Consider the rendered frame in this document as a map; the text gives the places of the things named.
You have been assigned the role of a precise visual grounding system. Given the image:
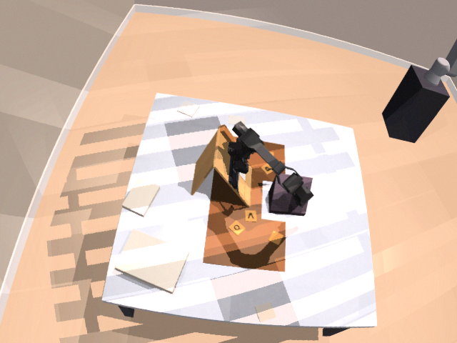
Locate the orange square tile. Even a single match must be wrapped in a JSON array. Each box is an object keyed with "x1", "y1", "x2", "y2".
[
  {"x1": 268, "y1": 231, "x2": 283, "y2": 245},
  {"x1": 229, "y1": 220, "x2": 246, "y2": 235}
]

